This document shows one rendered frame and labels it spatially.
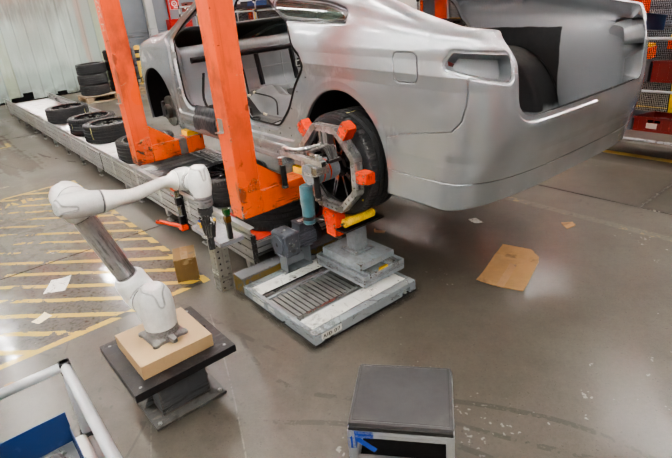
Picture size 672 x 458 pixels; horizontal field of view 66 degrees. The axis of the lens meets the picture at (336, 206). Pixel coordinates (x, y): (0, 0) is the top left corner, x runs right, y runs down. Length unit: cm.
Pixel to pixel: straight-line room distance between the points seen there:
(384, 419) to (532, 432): 76
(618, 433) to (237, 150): 248
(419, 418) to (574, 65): 286
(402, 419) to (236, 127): 200
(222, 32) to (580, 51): 245
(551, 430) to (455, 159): 129
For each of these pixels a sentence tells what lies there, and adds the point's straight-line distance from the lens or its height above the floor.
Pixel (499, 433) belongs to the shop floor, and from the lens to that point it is 258.
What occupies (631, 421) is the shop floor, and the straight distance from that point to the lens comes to 278.
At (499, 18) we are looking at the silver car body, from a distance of 450.
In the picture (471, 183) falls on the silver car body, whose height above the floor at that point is 91.
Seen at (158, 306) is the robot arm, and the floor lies 56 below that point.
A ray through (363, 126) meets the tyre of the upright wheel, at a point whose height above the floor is 111.
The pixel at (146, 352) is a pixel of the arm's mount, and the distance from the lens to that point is 266.
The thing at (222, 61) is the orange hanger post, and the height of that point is 153.
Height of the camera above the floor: 183
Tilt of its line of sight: 22 degrees down
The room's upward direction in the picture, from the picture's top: 5 degrees counter-clockwise
